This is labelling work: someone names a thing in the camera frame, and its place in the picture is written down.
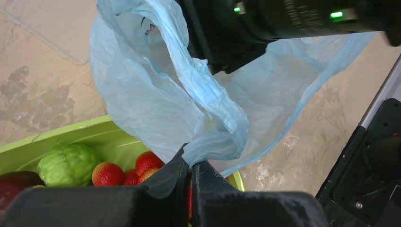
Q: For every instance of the dark red fake mango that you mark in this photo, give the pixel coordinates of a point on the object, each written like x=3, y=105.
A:
x=12, y=183

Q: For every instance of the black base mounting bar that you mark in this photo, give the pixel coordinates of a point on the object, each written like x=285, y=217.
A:
x=363, y=189

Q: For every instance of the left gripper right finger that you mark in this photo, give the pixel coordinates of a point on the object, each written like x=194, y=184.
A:
x=216, y=203

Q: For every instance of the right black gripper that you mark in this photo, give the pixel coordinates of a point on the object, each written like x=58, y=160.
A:
x=232, y=33

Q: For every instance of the clear screw organizer box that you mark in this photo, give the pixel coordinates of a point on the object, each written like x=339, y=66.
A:
x=63, y=24

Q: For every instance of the aluminium frame rail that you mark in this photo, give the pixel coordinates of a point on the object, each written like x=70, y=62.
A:
x=391, y=88

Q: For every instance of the light blue plastic bag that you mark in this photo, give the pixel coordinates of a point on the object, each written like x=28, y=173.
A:
x=156, y=92

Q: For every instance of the green fake cabbage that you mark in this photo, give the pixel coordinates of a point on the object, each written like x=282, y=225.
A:
x=69, y=165

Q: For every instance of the red fake cherry bunch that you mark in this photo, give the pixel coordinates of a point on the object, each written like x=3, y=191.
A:
x=111, y=174

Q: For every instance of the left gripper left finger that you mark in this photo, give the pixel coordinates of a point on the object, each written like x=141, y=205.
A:
x=160, y=201

